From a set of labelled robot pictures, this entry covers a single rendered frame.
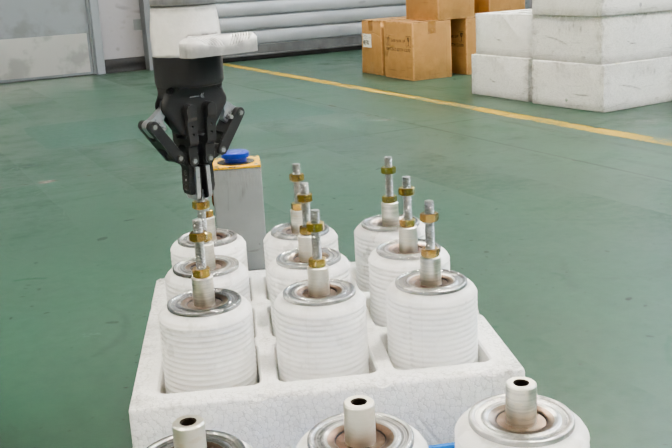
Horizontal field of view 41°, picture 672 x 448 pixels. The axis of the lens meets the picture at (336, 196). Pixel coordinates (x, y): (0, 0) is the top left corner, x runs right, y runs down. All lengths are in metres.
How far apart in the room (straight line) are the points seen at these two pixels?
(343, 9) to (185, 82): 5.86
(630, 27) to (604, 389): 2.51
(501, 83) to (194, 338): 3.24
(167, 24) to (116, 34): 5.28
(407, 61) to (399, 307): 3.92
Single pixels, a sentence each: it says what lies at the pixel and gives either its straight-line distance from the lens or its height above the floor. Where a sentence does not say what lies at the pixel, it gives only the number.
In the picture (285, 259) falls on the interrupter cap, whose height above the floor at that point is 0.25.
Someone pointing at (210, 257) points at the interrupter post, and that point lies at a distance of 1.04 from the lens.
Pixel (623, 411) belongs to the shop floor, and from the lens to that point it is 1.27.
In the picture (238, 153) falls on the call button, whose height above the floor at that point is 0.33.
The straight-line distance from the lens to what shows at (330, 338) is 0.91.
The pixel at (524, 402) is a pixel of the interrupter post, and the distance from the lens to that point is 0.67.
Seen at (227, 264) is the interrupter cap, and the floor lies 0.25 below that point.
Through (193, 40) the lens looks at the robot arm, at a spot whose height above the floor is 0.51.
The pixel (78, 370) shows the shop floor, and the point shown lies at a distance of 1.47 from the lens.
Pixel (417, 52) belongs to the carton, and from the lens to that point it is 4.77.
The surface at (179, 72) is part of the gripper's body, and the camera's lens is 0.97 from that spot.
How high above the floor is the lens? 0.57
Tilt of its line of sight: 14 degrees down
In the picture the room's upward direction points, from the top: 3 degrees counter-clockwise
